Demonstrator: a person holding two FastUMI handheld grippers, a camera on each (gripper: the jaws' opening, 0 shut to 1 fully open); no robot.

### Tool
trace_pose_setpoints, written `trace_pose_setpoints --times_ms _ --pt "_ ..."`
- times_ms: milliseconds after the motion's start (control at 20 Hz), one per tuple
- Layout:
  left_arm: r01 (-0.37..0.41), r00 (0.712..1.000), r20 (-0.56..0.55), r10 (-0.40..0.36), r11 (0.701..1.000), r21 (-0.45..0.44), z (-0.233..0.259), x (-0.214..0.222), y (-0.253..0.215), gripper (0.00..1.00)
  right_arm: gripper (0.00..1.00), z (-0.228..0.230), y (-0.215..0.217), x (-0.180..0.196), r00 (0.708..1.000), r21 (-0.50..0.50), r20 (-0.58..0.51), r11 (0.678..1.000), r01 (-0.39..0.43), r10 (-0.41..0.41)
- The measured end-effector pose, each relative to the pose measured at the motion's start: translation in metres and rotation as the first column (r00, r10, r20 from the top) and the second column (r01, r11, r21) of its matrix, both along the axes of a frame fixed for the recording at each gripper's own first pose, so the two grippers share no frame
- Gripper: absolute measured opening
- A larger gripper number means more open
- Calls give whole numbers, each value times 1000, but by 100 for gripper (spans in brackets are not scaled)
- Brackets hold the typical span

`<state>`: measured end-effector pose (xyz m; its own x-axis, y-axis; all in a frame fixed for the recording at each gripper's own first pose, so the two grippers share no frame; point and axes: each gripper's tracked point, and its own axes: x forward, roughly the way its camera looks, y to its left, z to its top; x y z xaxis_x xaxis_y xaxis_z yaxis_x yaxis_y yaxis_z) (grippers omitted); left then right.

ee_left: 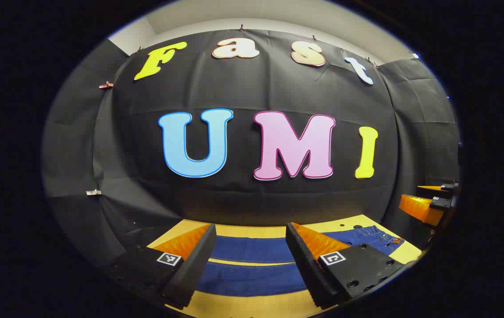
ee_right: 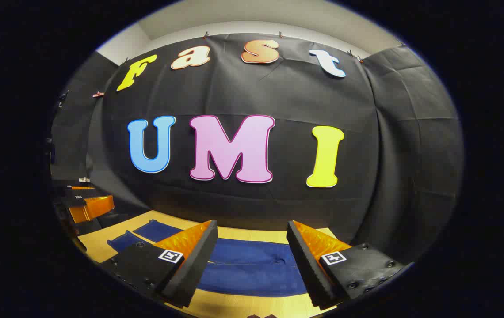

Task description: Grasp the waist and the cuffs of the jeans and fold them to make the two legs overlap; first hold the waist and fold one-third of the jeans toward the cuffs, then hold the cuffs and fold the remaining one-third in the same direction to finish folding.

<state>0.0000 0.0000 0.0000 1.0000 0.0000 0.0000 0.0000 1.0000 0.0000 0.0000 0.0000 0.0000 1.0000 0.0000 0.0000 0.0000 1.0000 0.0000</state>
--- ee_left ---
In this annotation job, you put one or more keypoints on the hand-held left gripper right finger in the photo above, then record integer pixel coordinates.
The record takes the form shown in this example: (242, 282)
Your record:
(307, 269)

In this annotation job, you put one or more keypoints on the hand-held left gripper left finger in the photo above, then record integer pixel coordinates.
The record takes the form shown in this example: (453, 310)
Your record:
(194, 269)

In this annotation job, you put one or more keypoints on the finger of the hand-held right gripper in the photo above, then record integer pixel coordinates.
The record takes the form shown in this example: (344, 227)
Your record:
(420, 208)
(433, 190)

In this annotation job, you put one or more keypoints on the blue jeans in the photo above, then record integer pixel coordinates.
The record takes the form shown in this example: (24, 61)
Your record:
(252, 249)

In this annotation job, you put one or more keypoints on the silver metal clip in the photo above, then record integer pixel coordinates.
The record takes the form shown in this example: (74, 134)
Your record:
(93, 192)

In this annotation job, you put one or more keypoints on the black backdrop cloth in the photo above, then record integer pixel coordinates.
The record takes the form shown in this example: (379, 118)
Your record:
(243, 88)

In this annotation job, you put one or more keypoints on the red clip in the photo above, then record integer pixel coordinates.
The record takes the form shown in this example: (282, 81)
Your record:
(106, 85)

